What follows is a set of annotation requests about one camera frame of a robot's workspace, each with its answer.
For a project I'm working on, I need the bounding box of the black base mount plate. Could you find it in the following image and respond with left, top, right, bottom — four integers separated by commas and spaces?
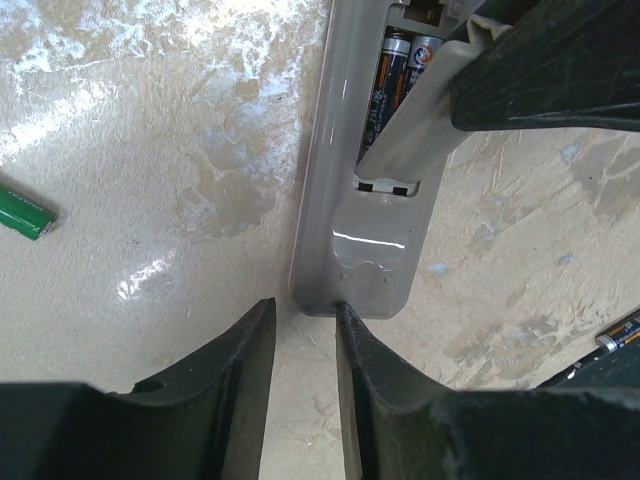
539, 343, 640, 388

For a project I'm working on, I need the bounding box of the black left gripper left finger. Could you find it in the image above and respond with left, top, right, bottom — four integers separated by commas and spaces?
1, 298, 276, 479

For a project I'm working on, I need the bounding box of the green battery one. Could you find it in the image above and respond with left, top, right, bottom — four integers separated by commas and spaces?
0, 183, 58, 241

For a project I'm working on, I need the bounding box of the beige white remote control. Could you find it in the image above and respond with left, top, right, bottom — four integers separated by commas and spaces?
288, 0, 481, 320

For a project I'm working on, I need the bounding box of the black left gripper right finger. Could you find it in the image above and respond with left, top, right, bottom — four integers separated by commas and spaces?
336, 303, 639, 479

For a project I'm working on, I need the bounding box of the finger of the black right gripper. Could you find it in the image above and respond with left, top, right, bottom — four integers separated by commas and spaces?
450, 1, 639, 132

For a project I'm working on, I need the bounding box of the beige battery cover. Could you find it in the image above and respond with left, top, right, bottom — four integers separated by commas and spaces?
356, 14, 513, 184

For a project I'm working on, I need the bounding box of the black battery pair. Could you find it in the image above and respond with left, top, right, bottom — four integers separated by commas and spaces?
358, 27, 410, 161
400, 35, 445, 101

